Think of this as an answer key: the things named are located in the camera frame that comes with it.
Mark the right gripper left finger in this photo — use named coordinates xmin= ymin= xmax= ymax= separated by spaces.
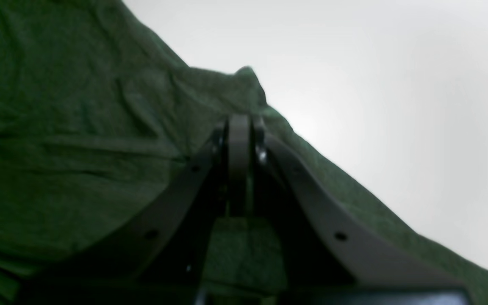
xmin=19 ymin=115 xmax=241 ymax=305

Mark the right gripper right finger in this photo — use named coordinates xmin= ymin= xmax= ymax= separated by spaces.
xmin=240 ymin=115 xmax=473 ymax=305

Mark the dark green t-shirt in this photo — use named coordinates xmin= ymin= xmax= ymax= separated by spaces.
xmin=0 ymin=0 xmax=488 ymax=305

